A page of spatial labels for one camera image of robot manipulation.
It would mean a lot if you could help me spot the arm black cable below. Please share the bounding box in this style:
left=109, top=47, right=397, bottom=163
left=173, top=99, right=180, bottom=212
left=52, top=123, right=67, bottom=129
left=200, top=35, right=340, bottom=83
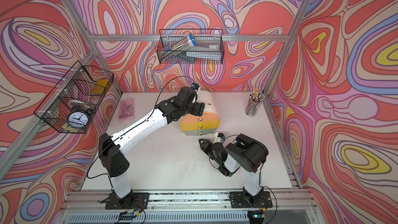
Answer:
left=86, top=75, right=195, bottom=179
left=208, top=134, right=278, bottom=222

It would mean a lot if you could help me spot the pink plastic tray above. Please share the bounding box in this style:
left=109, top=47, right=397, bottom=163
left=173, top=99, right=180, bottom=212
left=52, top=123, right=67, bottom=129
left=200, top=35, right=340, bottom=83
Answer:
left=118, top=97, right=135, bottom=121

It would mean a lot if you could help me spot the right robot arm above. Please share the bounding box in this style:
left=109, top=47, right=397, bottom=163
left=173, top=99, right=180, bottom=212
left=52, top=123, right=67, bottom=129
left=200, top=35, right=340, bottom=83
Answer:
left=199, top=133, right=273, bottom=209

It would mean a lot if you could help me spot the green circuit board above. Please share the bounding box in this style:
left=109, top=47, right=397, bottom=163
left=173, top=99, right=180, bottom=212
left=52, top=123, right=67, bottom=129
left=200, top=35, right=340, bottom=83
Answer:
left=117, top=212, right=140, bottom=222

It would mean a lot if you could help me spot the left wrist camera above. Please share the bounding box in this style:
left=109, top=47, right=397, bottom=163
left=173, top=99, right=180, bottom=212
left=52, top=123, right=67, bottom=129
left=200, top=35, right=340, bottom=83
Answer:
left=191, top=83, right=201, bottom=91

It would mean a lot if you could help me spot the peach top drawer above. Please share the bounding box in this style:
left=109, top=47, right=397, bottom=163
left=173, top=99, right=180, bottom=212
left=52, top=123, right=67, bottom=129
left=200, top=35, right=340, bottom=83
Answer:
left=180, top=112, right=220, bottom=124

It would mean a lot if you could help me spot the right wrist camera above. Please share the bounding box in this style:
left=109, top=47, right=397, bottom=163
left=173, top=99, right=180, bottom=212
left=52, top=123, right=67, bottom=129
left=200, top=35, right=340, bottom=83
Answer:
left=214, top=132, right=226, bottom=144

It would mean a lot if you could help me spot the yellow drawer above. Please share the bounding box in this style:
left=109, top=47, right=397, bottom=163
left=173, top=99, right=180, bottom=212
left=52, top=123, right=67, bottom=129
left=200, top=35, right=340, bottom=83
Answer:
left=180, top=120, right=220, bottom=132

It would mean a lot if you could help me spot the grey green bottom drawer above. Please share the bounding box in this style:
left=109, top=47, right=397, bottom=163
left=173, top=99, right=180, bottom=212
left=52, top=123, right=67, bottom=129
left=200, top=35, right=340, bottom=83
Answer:
left=183, top=128, right=217, bottom=136

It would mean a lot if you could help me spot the black alarm clock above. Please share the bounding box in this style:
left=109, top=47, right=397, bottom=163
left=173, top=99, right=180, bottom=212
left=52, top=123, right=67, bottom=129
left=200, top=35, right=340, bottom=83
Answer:
left=67, top=105, right=94, bottom=129

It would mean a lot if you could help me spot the black wire basket back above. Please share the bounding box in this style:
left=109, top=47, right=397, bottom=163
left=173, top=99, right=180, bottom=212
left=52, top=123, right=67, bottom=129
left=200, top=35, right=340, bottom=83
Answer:
left=157, top=28, right=224, bottom=64

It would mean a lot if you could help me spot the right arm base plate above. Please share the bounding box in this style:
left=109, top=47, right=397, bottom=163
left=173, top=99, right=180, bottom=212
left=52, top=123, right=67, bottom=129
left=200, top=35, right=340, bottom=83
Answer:
left=228, top=191, right=273, bottom=209

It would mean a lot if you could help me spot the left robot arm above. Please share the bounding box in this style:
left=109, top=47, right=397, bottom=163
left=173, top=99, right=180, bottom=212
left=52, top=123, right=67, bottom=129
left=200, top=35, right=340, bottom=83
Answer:
left=98, top=83, right=205, bottom=200

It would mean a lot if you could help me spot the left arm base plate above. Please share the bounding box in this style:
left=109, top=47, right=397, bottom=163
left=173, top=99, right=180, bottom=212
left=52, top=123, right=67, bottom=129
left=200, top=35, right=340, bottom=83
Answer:
left=101, top=192, right=150, bottom=209

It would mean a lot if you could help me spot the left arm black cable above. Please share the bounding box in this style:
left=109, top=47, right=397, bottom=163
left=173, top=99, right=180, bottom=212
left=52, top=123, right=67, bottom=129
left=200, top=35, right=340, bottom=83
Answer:
left=86, top=75, right=195, bottom=179

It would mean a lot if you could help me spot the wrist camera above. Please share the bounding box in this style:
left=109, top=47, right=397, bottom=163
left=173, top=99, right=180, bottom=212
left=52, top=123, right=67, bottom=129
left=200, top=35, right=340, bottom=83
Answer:
left=191, top=83, right=201, bottom=91
left=214, top=132, right=226, bottom=144

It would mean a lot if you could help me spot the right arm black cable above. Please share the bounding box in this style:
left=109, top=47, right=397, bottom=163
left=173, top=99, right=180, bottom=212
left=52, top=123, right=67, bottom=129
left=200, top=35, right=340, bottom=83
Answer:
left=208, top=134, right=278, bottom=222

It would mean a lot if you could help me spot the yellow object in basket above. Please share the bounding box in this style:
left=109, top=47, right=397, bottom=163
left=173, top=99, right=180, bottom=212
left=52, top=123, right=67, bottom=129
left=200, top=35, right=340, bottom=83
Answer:
left=91, top=79, right=109, bottom=96

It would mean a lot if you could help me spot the white round drawer cabinet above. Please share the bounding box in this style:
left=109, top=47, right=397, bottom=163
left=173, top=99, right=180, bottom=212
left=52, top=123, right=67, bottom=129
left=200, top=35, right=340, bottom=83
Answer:
left=179, top=90, right=221, bottom=136

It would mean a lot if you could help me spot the white box in basket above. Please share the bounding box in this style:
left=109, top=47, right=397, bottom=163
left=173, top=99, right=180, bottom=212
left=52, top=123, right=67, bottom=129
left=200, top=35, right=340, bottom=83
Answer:
left=186, top=45, right=222, bottom=60

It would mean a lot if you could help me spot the tube of pencils blue cap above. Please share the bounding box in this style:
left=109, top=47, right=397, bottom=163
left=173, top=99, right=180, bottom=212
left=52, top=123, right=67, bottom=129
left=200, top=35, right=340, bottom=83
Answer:
left=160, top=34, right=197, bottom=62

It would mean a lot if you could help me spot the black wire basket left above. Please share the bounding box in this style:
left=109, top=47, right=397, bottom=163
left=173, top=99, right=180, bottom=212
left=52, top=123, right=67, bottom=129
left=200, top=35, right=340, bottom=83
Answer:
left=34, top=61, right=114, bottom=134

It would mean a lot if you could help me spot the clear cup of brushes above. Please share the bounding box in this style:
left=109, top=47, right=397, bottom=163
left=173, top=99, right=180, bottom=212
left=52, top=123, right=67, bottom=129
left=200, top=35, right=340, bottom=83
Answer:
left=245, top=88, right=265, bottom=117

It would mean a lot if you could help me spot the black wire basket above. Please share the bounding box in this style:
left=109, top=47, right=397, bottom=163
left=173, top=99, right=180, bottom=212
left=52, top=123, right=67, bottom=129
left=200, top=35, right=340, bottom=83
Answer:
left=157, top=28, right=224, bottom=64
left=34, top=61, right=114, bottom=134

